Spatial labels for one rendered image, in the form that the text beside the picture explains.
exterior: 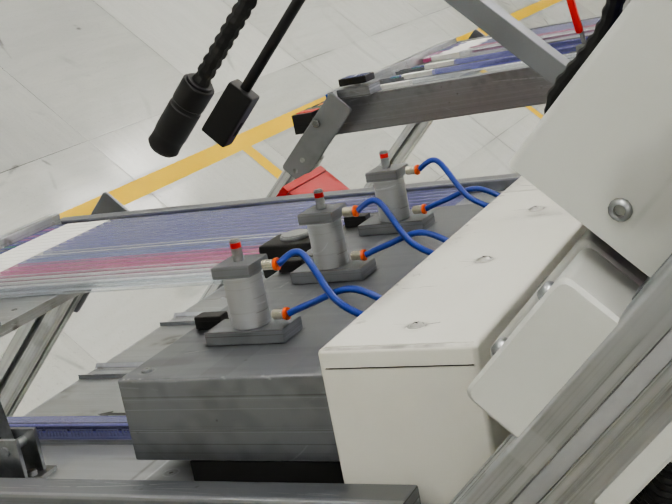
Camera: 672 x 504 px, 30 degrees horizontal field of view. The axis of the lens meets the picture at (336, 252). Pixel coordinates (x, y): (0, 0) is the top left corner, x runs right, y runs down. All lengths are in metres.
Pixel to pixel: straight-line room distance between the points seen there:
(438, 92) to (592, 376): 1.61
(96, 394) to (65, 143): 2.22
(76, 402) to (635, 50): 0.51
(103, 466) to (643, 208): 0.38
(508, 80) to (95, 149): 1.35
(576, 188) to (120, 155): 2.68
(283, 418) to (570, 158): 0.23
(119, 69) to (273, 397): 2.89
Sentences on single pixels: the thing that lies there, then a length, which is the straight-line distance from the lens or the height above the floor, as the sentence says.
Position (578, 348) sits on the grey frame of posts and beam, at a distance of 0.48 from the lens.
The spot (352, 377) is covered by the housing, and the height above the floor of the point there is 1.25.
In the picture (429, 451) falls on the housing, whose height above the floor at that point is 1.24.
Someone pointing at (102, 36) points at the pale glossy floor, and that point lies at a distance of 3.61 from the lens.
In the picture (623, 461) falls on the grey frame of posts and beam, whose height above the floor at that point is 1.33.
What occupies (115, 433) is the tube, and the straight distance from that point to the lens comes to 0.77.
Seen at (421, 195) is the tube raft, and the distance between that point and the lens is 1.23.
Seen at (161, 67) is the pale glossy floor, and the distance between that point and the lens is 3.62.
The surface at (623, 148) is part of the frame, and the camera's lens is 0.48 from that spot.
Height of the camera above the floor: 1.56
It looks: 28 degrees down
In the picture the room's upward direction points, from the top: 35 degrees clockwise
